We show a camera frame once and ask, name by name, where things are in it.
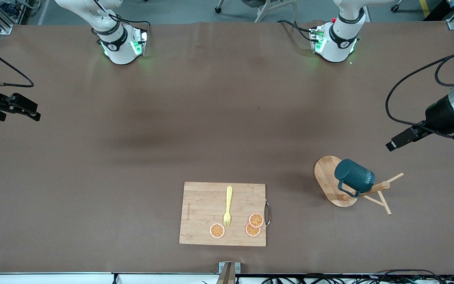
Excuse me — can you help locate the dark teal mug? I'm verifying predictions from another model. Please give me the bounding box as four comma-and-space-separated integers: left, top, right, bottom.
334, 159, 376, 198

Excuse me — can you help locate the wooden mug rack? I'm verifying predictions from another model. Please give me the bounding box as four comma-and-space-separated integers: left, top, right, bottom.
313, 156, 404, 216

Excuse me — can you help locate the yellow plastic fork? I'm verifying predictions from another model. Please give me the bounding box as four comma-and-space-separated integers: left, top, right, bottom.
223, 186, 234, 228

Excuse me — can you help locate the grey office chair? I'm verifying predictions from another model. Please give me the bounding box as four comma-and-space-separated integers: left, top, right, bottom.
214, 0, 298, 23

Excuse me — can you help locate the bamboo cutting board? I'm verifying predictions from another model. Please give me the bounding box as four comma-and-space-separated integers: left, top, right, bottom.
179, 181, 272, 247

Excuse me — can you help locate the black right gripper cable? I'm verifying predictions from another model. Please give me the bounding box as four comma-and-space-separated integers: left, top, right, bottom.
0, 37, 34, 88

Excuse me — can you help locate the black right base cable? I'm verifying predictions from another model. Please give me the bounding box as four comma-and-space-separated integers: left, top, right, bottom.
92, 0, 151, 44

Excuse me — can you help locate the black base cable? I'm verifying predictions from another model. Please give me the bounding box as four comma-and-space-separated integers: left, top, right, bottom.
277, 19, 318, 42
92, 0, 151, 44

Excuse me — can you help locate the black left base cable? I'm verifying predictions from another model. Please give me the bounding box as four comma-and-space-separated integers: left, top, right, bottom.
277, 19, 318, 42

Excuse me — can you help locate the white table front rail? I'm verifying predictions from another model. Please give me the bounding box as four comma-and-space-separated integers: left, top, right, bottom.
0, 272, 454, 284

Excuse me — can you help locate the black cable bundle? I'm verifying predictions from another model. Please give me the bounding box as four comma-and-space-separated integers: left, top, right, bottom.
260, 269, 454, 284

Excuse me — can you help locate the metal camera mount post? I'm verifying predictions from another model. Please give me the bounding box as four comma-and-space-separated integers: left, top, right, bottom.
215, 261, 242, 284

